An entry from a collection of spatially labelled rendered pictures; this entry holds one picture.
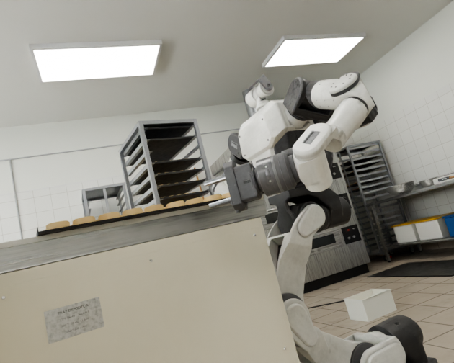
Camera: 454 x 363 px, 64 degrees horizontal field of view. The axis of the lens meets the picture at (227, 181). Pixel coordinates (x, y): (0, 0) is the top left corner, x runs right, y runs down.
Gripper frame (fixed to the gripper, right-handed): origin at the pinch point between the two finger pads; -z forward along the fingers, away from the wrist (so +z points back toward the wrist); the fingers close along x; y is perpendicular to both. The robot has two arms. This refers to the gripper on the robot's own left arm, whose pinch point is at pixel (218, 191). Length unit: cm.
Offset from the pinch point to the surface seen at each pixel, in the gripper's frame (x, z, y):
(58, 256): -6.0, -34.0, 16.9
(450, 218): -47, 150, -412
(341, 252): -57, 17, -422
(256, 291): -26.6, -1.0, -15.0
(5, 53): 209, -216, -170
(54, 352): -24.9, -35.9, 20.4
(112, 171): 128, -246, -356
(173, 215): -2.1, -14.4, -3.0
